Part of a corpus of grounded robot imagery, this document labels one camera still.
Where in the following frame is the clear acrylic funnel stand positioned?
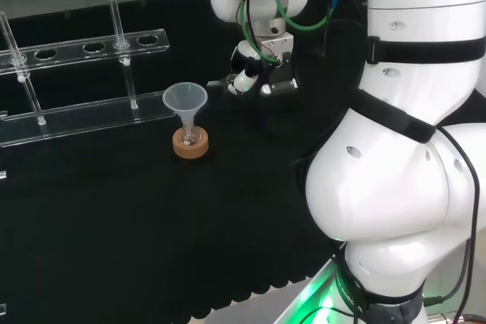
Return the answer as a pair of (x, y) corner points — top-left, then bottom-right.
(0, 0), (171, 149)

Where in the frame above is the thin black cable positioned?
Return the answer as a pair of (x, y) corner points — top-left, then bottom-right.
(423, 125), (481, 324)

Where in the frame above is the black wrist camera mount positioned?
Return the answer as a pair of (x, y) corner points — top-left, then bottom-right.
(260, 52), (301, 97)

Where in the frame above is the black bench cloth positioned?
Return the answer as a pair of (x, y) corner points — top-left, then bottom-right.
(0, 0), (371, 322)

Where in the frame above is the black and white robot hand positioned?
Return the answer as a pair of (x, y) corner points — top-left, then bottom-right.
(226, 32), (295, 96)

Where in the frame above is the green cable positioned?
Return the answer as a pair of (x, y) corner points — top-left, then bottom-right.
(242, 0), (339, 68)

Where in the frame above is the clear plastic funnel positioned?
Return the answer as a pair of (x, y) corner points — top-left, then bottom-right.
(162, 81), (209, 134)

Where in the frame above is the small round-bottom glass flask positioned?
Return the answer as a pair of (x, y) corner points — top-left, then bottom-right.
(180, 118), (199, 146)

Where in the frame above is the cork ring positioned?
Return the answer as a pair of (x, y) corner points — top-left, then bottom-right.
(172, 128), (210, 160)

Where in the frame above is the clear glass weighing funnel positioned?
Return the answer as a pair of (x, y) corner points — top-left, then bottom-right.
(207, 76), (233, 92)

